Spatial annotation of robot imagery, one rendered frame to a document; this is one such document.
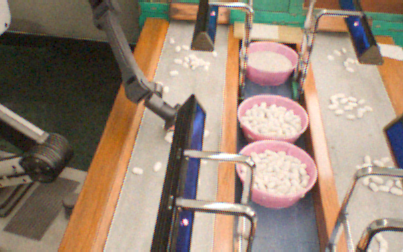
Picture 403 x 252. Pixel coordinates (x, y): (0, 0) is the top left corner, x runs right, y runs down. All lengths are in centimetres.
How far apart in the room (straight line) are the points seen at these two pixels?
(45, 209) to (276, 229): 86
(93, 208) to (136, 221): 13
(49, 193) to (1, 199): 17
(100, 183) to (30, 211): 44
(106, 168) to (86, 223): 23
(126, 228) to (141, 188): 16
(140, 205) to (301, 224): 51
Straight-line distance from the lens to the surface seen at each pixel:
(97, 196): 146
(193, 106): 121
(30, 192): 192
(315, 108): 187
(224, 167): 154
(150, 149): 163
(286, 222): 154
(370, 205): 158
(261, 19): 240
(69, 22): 360
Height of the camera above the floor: 183
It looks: 39 degrees down
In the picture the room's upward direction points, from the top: 3 degrees clockwise
